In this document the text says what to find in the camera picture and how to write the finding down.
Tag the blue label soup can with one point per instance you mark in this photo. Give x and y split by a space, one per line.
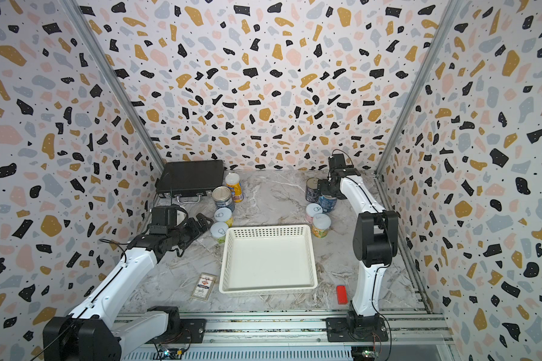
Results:
327 203

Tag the white perforated plastic basket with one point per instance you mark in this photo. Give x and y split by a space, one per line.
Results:
268 260

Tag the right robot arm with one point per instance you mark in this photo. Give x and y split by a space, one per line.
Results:
375 246

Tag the blue label can left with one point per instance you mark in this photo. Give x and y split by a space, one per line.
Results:
223 198

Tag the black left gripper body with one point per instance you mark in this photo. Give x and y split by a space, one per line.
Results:
182 235

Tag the pink label small can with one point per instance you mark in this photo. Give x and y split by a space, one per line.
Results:
312 210

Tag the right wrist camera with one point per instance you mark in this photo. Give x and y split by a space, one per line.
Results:
337 161

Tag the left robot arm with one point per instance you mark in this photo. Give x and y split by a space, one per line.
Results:
88 332

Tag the aluminium corner frame post left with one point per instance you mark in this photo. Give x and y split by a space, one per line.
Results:
73 11

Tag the dark navy tall can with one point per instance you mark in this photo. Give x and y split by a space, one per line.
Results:
312 193

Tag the aluminium corner frame post right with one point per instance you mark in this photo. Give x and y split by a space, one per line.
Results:
447 20

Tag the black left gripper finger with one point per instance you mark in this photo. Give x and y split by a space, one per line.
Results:
182 247
204 223

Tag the yellow label small can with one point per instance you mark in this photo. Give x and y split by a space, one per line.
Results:
224 215

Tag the small red block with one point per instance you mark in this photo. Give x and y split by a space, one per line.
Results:
342 297

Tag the black hard case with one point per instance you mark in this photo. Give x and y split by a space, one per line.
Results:
193 179

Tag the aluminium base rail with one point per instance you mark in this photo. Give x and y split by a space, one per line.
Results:
300 335

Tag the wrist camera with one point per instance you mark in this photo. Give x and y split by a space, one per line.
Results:
337 161
166 218

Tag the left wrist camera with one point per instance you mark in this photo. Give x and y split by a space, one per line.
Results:
166 218

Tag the orange green lidded can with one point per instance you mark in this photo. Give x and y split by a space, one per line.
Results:
321 225

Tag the aluminium corner frame post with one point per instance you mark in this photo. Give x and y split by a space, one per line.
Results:
73 11
447 20

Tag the green label small can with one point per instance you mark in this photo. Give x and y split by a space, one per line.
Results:
218 231

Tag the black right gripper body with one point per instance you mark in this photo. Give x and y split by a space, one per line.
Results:
324 188

